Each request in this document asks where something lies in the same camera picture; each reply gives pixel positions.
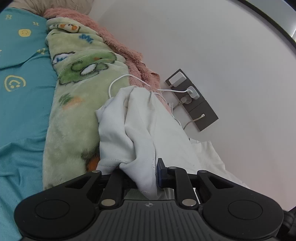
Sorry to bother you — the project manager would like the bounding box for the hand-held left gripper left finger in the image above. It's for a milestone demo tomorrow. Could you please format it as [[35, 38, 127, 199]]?
[[45, 168, 139, 209]]

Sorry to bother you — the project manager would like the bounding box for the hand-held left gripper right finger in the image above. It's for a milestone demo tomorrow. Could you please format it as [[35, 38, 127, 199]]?
[[156, 158, 250, 208]]

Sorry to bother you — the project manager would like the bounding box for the white t-shirt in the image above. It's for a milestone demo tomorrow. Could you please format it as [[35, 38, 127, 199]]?
[[95, 86, 201, 201]]

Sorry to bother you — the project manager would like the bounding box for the white power plug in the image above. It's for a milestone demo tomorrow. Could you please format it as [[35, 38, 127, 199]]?
[[178, 96, 192, 107]]

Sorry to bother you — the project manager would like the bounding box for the green cartoon print blanket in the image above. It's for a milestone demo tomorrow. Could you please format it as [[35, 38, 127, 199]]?
[[43, 17, 131, 190]]

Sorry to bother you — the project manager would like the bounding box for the small white charger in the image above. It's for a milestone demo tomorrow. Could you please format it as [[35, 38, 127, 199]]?
[[187, 86, 200, 100]]

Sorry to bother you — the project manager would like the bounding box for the flat white charger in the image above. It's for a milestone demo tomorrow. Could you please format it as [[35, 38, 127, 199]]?
[[168, 72, 187, 87]]

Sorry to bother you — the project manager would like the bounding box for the teal smiley print bed sheet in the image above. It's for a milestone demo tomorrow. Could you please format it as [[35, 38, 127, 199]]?
[[0, 7, 58, 241]]

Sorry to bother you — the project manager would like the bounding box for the pink fuzzy blanket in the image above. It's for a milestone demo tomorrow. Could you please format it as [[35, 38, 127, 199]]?
[[43, 7, 171, 112]]

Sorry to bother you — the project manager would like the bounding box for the grey pillow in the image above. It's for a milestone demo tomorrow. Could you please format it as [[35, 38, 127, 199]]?
[[9, 0, 95, 15]]

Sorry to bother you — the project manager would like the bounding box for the thin white cable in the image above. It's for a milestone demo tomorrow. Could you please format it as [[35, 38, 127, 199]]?
[[183, 113, 206, 131]]

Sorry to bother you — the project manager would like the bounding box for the grey wall socket panel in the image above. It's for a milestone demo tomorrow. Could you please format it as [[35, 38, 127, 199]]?
[[165, 69, 219, 132]]

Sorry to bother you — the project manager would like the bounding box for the white charging cable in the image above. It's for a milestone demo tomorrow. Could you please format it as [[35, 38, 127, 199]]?
[[108, 74, 193, 109]]

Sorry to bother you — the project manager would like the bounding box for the black framed wall picture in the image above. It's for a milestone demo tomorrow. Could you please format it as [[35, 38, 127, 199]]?
[[238, 0, 296, 47]]

